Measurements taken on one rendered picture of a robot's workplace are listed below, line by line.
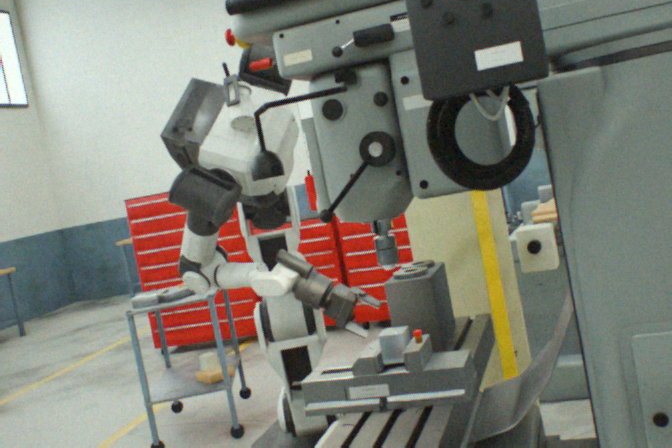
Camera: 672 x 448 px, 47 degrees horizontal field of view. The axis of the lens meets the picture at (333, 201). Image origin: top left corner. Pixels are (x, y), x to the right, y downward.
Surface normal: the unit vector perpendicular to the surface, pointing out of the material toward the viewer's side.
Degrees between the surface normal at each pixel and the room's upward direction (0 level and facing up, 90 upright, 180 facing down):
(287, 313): 80
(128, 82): 90
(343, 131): 90
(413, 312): 90
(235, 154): 57
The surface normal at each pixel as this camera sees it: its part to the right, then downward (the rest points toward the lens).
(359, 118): -0.29, 0.11
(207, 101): -0.09, -0.48
